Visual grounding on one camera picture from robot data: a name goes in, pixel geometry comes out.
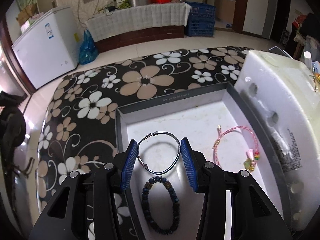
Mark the white paper roll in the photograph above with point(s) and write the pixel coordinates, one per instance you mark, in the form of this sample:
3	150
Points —
307	58

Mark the dark jacket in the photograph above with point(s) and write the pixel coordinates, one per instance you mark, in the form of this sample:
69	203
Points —
11	130

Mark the white chest freezer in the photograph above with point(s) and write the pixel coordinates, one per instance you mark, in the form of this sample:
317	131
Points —
45	52

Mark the white foam box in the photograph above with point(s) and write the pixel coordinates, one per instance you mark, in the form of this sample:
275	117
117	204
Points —
287	92

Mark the black and white laptop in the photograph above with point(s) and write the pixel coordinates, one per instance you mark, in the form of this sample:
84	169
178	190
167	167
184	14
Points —
280	51

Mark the cabinet with white cloth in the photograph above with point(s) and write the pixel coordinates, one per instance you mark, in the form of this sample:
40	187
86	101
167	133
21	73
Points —
137	16

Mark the brown wooden cabinet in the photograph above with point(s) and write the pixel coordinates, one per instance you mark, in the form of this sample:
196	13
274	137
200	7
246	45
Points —
140	36

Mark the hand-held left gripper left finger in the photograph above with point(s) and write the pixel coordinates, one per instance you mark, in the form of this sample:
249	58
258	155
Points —
128	165

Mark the green vegetables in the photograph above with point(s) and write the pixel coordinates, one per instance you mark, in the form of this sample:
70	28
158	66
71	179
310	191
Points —
125	4

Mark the blue plastic bag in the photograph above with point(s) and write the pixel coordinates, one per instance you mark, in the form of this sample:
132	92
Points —
87	50

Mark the grey cardboard box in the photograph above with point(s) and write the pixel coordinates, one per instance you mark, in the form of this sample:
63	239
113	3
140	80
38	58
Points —
200	120

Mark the black floral tablecloth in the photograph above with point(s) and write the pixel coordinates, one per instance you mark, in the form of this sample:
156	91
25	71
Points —
145	80

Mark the stack of blue crates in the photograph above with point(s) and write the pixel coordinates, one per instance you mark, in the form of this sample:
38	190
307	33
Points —
200	20

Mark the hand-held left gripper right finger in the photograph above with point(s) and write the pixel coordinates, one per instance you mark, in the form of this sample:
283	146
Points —
188	165

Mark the pile of colourful packets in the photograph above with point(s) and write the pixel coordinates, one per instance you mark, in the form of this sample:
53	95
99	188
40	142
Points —
316	77

